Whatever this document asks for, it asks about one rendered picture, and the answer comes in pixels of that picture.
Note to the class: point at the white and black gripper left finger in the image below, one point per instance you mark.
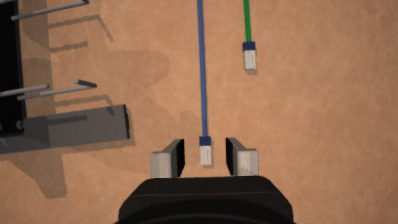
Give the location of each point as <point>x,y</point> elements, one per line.
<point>170,162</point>

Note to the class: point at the green cable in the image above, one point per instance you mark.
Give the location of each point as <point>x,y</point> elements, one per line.
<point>247,20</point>

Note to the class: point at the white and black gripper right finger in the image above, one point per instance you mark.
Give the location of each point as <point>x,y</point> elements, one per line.
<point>240,160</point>

